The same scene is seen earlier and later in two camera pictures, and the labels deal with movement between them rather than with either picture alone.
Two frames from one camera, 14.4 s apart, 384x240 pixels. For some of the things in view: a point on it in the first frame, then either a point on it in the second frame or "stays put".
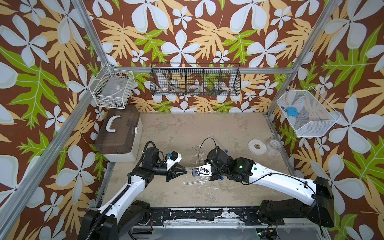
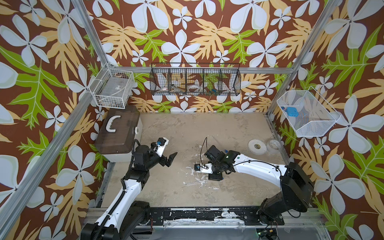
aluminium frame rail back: x=205 y=70 stays put
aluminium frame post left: x=87 y=19 stays put
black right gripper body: x=222 y=173 stays put
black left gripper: x=172 y=172 to x=163 y=161
